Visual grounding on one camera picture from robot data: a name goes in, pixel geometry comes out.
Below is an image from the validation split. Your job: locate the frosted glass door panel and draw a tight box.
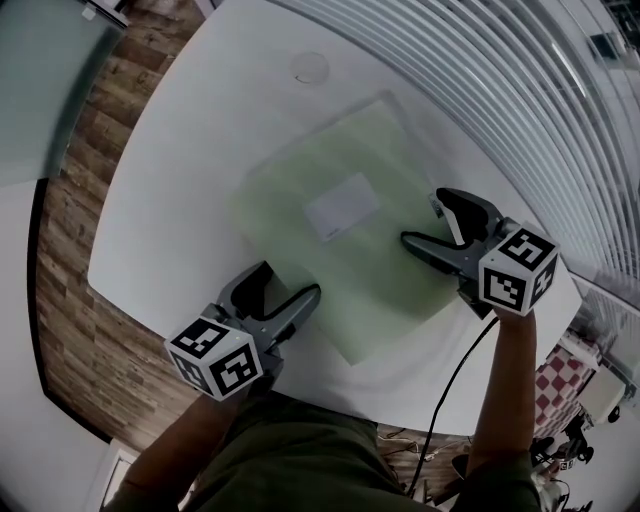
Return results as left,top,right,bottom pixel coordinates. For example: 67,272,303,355
0,0,129,187

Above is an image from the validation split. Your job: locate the red white checkered cloth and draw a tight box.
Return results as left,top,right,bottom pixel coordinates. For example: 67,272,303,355
533,346,597,437

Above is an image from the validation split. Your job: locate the person's left forearm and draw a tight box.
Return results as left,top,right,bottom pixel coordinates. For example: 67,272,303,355
121,384,252,504

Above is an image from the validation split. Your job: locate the person's right forearm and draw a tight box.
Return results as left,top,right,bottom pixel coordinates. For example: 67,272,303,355
466,307,540,479

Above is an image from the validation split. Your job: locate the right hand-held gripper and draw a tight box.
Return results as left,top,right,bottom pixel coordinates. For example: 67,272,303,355
399,186,560,322

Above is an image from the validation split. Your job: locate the clear plastic round lid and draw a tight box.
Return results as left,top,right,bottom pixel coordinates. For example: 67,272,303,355
290,50,331,85

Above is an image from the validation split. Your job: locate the round white table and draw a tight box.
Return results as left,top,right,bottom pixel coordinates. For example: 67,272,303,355
87,0,585,436

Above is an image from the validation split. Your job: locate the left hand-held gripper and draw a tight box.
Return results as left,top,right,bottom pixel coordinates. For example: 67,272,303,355
164,259,323,402

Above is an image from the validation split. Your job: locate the light green cloth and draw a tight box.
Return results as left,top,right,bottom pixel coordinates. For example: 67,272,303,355
229,92,464,367

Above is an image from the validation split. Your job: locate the olive green shirt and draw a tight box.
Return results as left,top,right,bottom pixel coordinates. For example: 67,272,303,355
102,389,545,512

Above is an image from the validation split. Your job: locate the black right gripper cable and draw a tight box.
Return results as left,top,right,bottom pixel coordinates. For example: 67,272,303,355
406,315,501,501

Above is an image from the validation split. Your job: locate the glass partition with white blinds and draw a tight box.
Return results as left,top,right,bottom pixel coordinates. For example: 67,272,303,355
269,0,640,292

